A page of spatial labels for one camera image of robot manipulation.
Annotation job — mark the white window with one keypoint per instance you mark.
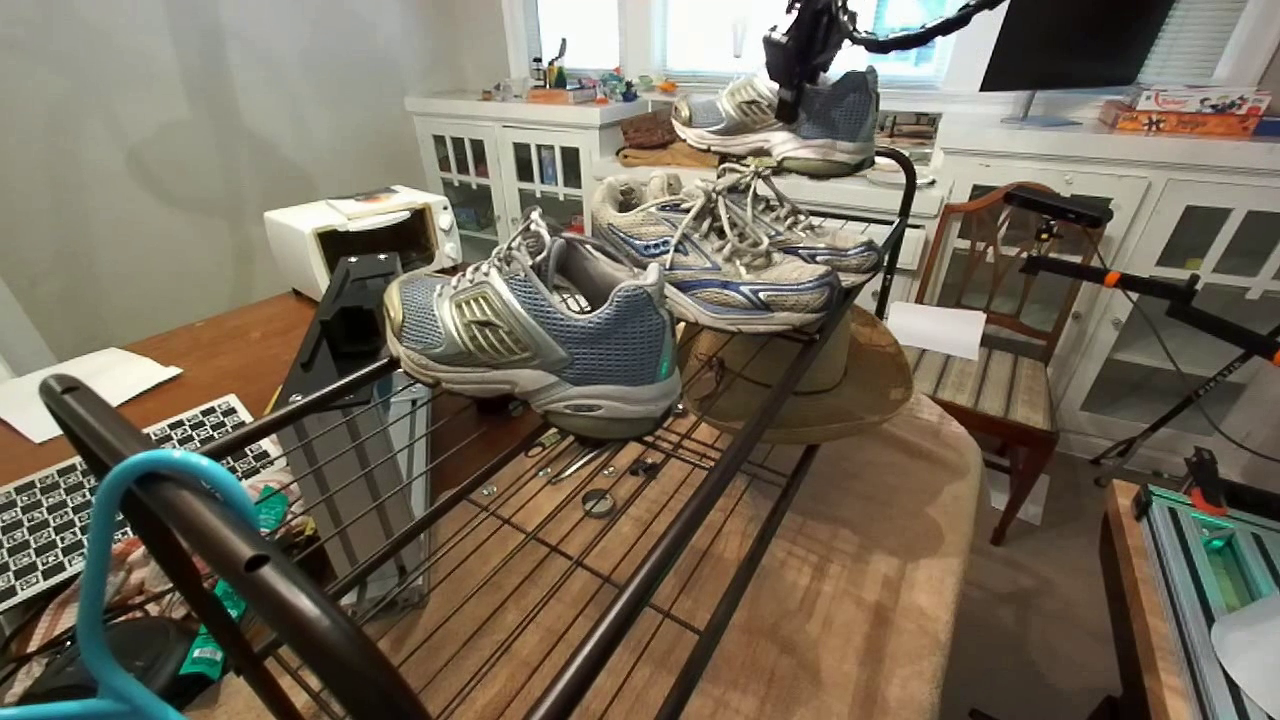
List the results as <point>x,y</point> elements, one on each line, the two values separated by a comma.
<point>704,35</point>

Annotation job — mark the white folded paper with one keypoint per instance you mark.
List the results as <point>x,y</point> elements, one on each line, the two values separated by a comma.
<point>935,329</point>

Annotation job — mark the wooden robot cart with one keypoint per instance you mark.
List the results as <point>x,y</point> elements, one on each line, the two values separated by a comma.
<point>1134,626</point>

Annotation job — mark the black bar stereo camera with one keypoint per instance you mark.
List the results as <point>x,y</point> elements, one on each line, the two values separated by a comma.
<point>1061,210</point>

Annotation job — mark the white glass door cabinet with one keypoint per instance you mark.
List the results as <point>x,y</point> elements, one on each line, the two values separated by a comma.
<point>480,162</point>

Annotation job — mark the grey triangular stand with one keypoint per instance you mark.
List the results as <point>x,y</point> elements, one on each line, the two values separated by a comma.
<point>352,314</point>

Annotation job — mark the wide white sideboard cabinet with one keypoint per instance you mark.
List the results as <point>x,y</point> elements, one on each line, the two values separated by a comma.
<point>1172,166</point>

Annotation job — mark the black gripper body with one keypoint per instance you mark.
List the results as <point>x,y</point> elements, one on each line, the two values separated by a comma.
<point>806,41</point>

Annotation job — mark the brown bag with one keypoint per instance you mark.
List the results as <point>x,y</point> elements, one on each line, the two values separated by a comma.
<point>650,130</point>

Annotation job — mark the blue plastic clothes hanger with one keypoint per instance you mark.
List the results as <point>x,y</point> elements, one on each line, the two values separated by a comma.
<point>95,574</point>

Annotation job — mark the orange board game box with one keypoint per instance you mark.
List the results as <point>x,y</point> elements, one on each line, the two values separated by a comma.
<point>1187,119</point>

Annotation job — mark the black camera stand pole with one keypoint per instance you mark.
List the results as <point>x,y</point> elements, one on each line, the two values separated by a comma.
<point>1160,285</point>

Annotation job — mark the black orange clamp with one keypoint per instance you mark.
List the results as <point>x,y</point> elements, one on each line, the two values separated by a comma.
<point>1204,482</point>

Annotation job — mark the computer keyboard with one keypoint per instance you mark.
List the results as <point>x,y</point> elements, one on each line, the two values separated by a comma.
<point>42,523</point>

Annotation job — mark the wooden chair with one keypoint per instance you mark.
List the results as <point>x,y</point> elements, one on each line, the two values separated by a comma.
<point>1013,392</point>

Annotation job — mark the straw hat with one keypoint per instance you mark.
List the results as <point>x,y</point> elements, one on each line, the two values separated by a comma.
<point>854,391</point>

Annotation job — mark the black metal shoe rack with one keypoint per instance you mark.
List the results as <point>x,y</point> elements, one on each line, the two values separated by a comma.
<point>265,587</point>

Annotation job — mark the black flat screen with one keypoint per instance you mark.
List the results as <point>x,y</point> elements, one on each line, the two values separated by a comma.
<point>1080,41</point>

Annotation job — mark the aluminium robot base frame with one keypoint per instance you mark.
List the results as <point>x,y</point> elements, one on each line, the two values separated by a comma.
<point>1200,587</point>

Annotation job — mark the beige ribbed table cloth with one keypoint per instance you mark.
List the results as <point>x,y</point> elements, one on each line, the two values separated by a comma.
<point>865,574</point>

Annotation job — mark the dark wooden table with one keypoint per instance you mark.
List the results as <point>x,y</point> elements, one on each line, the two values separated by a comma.
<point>227,346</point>

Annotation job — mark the white paper sheet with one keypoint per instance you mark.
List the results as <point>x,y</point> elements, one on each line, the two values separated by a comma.
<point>83,380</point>

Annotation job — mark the white shoe with blue stripes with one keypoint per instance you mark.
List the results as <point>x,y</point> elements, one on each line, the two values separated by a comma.
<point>744,285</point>
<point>833,242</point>

